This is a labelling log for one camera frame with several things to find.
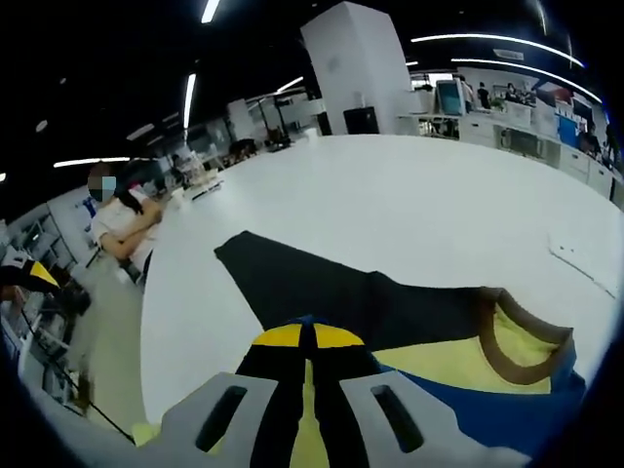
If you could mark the yellow blue grey garment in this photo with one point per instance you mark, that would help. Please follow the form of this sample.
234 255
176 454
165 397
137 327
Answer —
341 297

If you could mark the black metal frame rack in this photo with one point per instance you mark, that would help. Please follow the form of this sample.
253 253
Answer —
283 117

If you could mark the small white cup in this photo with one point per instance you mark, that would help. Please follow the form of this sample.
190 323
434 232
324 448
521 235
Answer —
310 134

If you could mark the black cabinet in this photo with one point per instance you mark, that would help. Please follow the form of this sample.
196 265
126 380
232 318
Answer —
361 121

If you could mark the white square pillar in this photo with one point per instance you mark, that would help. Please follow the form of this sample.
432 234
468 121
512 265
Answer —
361 63

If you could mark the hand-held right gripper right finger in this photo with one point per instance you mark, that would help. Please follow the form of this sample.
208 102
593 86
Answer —
341 390

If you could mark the straight ceiling light bar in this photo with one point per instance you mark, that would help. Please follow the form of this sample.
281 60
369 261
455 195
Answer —
190 97
210 10
88 161
290 84

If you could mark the light blue screen box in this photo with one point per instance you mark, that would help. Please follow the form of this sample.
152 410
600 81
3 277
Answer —
448 97

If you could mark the row of white cabinets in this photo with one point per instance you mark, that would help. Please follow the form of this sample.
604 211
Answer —
575 163

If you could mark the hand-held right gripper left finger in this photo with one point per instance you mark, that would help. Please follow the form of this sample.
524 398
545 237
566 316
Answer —
273 390

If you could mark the blue crate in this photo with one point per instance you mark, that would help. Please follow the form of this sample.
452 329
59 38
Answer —
569 130

